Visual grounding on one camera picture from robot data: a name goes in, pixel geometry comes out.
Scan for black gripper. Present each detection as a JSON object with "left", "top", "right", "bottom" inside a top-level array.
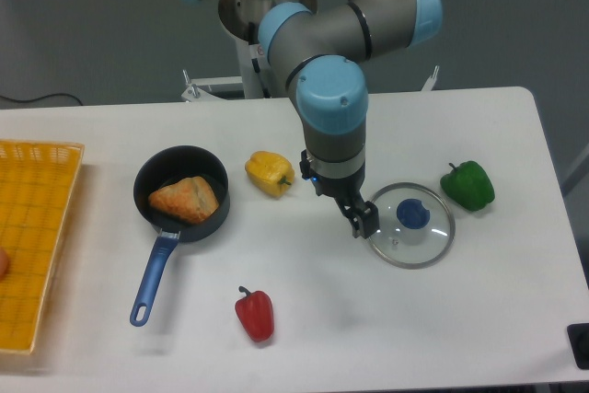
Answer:
[{"left": 299, "top": 149, "right": 379, "bottom": 238}]

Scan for glass pot lid blue knob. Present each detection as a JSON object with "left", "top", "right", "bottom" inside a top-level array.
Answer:
[{"left": 368, "top": 181, "right": 456, "bottom": 270}]

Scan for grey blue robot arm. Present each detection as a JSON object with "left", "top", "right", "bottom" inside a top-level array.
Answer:
[{"left": 198, "top": 0, "right": 443, "bottom": 237}]

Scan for yellow bell pepper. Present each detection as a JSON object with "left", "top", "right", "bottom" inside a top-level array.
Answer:
[{"left": 245, "top": 151, "right": 295, "bottom": 198}]

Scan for green bell pepper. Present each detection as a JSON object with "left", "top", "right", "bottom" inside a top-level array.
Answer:
[{"left": 440, "top": 160, "right": 495, "bottom": 212}]

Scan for red bell pepper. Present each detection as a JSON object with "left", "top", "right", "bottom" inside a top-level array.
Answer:
[{"left": 235, "top": 286, "right": 274, "bottom": 342}]

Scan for golden pastry bread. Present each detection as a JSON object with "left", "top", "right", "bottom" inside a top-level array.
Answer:
[{"left": 148, "top": 176, "right": 219, "bottom": 225}]

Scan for black device at table edge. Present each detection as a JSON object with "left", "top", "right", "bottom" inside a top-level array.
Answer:
[{"left": 567, "top": 323, "right": 589, "bottom": 370}]

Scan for yellow woven basket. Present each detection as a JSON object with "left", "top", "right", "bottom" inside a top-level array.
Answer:
[{"left": 1, "top": 140, "right": 85, "bottom": 354}]

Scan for black saucepan blue handle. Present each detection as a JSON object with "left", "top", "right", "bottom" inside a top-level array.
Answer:
[{"left": 130, "top": 145, "right": 230, "bottom": 327}]

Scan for black cable on floor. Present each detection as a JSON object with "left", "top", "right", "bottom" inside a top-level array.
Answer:
[{"left": 0, "top": 93, "right": 85, "bottom": 107}]

